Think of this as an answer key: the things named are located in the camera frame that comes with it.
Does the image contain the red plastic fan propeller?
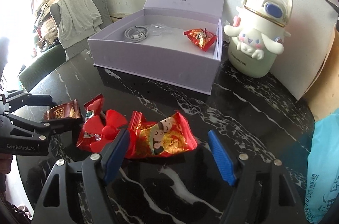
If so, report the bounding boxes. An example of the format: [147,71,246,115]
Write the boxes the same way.
[90,109,128,153]

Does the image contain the white Cinnamoroll water bottle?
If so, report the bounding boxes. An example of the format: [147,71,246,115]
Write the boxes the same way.
[224,0,293,78]

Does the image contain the white charging cable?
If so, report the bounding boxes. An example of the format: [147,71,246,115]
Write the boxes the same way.
[124,25,151,43]

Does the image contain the clutter pile of bags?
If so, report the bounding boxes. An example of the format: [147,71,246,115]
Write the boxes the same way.
[30,0,59,51]

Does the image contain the green upholstered seat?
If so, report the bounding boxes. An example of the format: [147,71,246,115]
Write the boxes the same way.
[19,44,66,92]

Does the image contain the blue plastic bag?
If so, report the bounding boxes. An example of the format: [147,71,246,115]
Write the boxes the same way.
[304,110,338,223]

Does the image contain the lavender open gift box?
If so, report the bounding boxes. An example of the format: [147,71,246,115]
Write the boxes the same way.
[88,0,224,94]

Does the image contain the brown chocolate snack packet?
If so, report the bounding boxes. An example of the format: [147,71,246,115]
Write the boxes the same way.
[44,99,81,120]

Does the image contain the white foam board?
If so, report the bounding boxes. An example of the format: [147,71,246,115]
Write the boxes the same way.
[224,0,338,99]

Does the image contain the red gold candy packet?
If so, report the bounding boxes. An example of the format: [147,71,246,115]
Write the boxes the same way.
[183,28,217,52]

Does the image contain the grey fabric chair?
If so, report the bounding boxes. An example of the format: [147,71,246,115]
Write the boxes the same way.
[50,0,112,60]

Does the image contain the red Heinz ketchup packet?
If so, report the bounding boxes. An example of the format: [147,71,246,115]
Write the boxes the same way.
[76,94,105,152]

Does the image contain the red gold snack packet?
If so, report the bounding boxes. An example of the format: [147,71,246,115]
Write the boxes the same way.
[125,111,198,159]

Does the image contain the beige cloth on chair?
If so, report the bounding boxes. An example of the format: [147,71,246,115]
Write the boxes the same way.
[56,0,103,49]

